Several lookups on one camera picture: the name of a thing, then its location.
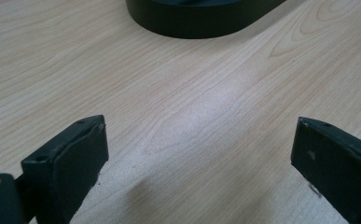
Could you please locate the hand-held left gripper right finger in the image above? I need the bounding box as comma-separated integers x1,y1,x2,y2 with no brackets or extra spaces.
290,116,361,224

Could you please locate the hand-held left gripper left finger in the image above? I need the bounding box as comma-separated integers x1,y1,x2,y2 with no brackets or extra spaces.
21,114,110,224

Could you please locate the black oval tray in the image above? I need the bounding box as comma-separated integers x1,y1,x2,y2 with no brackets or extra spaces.
125,0,288,40

